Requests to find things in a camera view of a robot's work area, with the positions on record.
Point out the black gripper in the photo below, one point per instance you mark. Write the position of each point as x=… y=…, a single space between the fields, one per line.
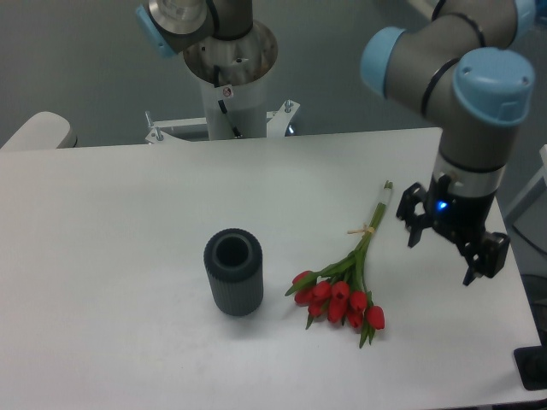
x=459 y=219

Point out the red tulip bouquet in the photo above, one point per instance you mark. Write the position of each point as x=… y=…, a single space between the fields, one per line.
x=338 y=292

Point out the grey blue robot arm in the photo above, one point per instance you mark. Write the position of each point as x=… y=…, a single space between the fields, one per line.
x=458 y=72

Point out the black device at table edge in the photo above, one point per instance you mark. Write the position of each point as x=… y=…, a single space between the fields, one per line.
x=531 y=365

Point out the dark grey ribbed vase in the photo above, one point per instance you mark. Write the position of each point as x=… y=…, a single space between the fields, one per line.
x=233 y=263

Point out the white chair armrest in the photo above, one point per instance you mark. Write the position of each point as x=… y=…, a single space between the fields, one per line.
x=44 y=130

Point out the white pedestal base bracket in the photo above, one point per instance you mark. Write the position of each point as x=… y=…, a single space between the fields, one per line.
x=276 y=124

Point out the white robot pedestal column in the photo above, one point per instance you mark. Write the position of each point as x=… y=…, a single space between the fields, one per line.
x=233 y=75

